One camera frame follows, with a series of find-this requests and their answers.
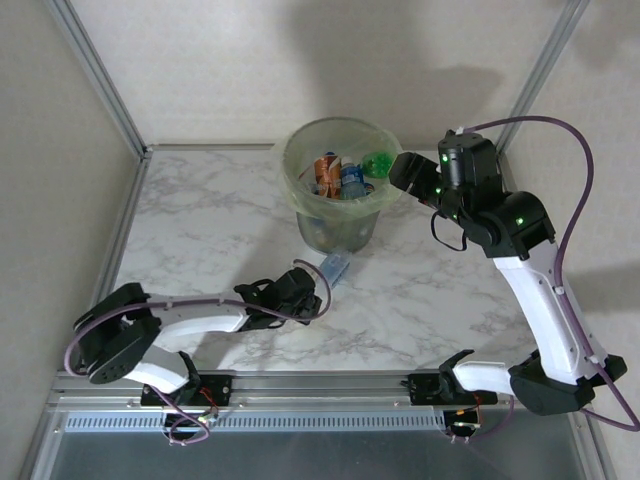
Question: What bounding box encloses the clear bottle barcode label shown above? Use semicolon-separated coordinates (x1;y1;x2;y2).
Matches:
318;248;352;290

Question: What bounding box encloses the green plastic soda bottle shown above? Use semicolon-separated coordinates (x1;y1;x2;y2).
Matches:
360;151;399;180

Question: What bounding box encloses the Pepsi bottle blue label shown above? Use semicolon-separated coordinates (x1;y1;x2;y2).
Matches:
339;155;367;200

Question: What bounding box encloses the grey translucent bin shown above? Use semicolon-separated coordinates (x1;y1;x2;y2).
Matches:
283;115;403;254

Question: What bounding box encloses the right gripper thin black cable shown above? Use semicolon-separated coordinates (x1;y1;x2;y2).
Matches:
430;212;470;251

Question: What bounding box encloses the wide aluminium mounting rail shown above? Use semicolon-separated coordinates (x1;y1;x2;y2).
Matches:
47;368;596;412

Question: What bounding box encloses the aluminium frame post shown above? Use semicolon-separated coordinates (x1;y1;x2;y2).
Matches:
47;0;154;160
492;0;591;156

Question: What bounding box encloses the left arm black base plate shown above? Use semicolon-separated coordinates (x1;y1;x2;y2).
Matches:
139;373;235;407

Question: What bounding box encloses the grey slotted cable duct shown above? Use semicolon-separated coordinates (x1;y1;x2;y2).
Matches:
64;411;449;432

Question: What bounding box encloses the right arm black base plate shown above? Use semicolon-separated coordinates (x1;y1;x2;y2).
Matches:
405;372;501;407

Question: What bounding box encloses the aluminium table edge rail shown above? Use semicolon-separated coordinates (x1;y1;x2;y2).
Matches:
144;143;497;152
92;149;154;311

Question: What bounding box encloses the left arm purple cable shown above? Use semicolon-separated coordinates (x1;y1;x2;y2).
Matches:
64;258;334;446

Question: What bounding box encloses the aluminium frame leg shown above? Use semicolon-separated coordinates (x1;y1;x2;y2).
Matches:
19;407;69;480
567;407;619;480

